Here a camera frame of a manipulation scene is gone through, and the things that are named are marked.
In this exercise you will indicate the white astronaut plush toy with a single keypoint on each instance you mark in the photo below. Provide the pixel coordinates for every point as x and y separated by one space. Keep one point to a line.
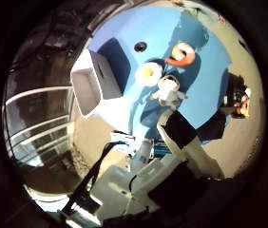
168 90

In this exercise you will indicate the white egg toy yellow centre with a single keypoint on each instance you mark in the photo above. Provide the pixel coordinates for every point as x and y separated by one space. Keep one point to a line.
148 73

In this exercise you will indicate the orange shrimp toy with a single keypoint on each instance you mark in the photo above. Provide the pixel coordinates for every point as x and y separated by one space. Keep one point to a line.
189 58

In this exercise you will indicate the white rectangular container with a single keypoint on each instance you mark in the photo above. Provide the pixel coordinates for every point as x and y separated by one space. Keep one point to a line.
89 82

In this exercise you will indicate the black stand with orange item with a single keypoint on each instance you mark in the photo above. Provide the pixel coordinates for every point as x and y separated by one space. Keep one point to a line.
240 101

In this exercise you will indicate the black round table grommet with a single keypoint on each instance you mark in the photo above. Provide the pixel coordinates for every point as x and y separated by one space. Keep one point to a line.
140 47

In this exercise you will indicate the blue table mat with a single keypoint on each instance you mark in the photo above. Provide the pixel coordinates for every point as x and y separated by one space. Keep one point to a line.
146 28

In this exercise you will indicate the white window railing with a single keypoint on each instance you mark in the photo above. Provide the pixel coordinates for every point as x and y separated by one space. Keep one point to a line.
35 91

